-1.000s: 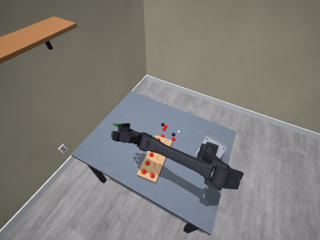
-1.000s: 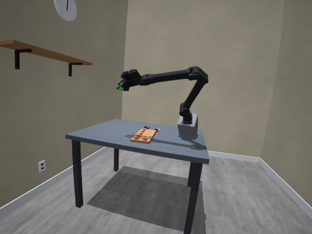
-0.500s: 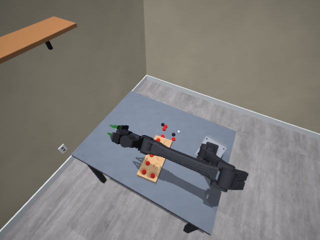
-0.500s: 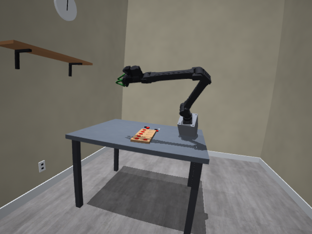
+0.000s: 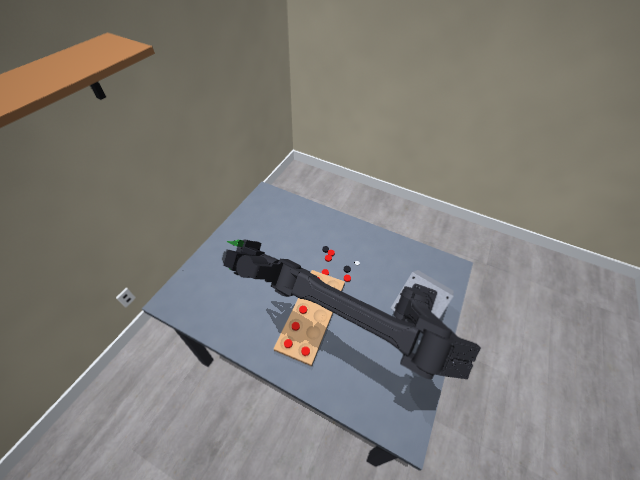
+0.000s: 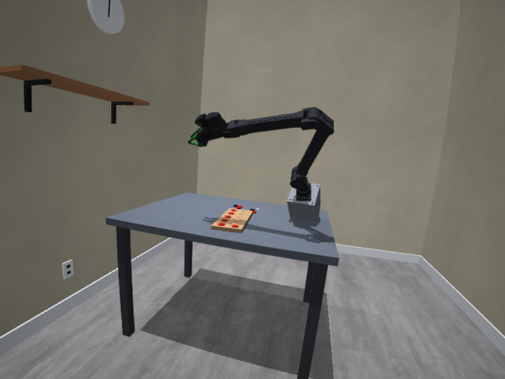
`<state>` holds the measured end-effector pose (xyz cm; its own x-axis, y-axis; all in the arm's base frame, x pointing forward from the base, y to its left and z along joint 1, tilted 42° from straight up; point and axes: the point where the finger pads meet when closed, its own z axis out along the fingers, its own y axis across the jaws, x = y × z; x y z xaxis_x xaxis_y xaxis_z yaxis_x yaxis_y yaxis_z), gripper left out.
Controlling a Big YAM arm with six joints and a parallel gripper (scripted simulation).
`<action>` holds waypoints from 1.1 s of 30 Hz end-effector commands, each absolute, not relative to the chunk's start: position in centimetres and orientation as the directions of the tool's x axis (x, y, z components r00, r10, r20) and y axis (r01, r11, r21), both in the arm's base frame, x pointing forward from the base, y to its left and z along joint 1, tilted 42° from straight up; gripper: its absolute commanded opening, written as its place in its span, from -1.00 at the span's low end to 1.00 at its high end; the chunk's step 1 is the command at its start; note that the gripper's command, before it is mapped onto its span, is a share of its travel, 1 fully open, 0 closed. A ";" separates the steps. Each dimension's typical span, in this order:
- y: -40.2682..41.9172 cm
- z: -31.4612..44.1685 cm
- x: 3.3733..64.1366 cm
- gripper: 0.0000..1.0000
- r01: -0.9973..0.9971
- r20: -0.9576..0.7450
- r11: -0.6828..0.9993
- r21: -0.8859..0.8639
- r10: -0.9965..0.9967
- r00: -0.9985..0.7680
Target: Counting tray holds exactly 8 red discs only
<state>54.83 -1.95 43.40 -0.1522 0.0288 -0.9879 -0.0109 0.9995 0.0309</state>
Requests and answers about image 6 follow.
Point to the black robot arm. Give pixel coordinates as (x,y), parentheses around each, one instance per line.
(316,119)

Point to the tan tray with round pockets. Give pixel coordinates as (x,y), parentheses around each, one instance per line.
(240,218)

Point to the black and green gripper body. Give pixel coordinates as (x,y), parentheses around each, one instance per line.
(201,140)

